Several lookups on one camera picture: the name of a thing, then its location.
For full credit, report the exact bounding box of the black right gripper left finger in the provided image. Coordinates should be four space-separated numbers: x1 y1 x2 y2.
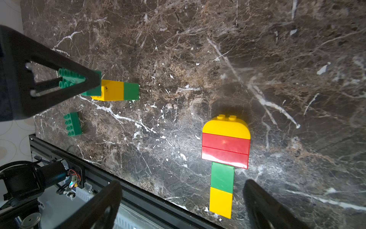
56 181 123 229

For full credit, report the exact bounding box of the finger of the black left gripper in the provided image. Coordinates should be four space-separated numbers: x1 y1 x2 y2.
1 25 98 122

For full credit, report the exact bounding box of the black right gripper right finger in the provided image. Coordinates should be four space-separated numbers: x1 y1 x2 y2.
243 179 309 229

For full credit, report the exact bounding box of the yellow square lego brick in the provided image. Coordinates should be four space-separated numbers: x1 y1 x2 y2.
209 187 233 219

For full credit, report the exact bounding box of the green square lego brick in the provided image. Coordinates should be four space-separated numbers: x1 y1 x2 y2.
211 162 234 194
124 82 140 101

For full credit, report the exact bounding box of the green long lego brick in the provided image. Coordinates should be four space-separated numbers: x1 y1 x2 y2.
58 68 102 96
63 112 83 137

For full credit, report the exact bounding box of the red long lego brick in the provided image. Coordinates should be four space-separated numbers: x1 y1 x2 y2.
201 133 251 169

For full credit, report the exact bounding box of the yellow long lego brick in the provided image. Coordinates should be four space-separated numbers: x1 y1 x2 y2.
203 114 251 140

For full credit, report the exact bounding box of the yellow rounded lego brick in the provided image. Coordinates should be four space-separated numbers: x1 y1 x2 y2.
91 80 124 101

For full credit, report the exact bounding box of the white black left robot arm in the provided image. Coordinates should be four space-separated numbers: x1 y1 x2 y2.
1 25 101 209

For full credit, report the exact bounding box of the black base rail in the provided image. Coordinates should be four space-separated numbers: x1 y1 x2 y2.
29 134 219 229

